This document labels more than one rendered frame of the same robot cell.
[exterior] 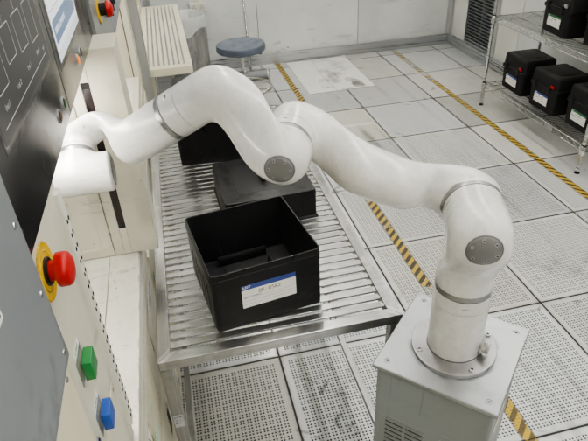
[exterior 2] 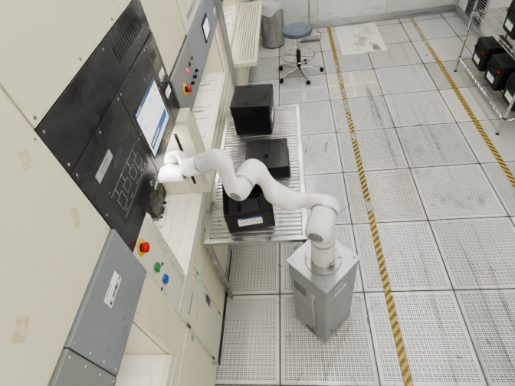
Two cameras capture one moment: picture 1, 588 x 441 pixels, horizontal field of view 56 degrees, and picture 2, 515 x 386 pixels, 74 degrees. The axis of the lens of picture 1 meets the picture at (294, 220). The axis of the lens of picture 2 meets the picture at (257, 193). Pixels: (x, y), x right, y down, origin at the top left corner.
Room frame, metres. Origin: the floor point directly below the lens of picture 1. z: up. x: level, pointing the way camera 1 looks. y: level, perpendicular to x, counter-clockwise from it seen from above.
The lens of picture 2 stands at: (-0.06, -0.46, 2.37)
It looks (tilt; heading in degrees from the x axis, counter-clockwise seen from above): 48 degrees down; 23
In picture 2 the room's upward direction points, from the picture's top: 12 degrees counter-clockwise
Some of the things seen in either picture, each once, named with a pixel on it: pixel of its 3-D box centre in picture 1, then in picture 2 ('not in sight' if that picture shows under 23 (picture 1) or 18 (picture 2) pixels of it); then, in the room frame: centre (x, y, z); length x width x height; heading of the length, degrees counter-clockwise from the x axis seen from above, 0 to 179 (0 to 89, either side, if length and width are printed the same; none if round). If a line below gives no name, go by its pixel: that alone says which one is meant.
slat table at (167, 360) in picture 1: (253, 287); (265, 197); (1.58, 0.17, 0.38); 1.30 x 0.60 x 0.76; 11
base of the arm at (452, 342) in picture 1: (458, 317); (323, 249); (0.89, -0.35, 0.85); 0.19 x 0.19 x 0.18
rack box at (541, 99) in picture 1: (557, 88); (505, 71); (3.55, -1.84, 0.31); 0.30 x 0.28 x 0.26; 11
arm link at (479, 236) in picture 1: (472, 248); (320, 230); (0.85, -0.35, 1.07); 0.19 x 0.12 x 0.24; 171
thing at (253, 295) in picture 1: (251, 259); (247, 203); (1.14, 0.11, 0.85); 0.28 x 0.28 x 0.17; 20
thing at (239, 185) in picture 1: (262, 185); (267, 157); (1.56, 0.10, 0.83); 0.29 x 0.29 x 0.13; 14
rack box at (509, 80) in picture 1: (528, 72); (490, 53); (3.92, -1.77, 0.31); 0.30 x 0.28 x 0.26; 9
